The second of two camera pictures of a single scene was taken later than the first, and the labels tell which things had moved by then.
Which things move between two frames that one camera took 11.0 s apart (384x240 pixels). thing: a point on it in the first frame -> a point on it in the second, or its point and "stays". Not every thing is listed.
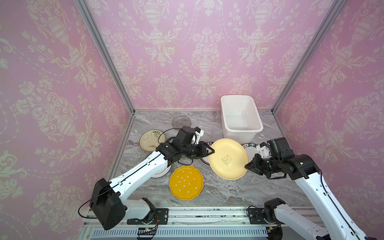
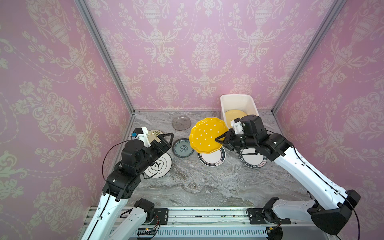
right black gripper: (256, 165) -> (231, 141)
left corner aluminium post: (87, 15) stays
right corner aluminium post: (334, 10) stays
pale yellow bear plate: (229, 159) -> (231, 115)
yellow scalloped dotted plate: (186, 182) -> (203, 134)
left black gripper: (203, 150) -> (166, 145)
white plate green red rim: (205, 160) -> (213, 159)
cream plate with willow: (150, 139) stays
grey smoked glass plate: (179, 121) stays
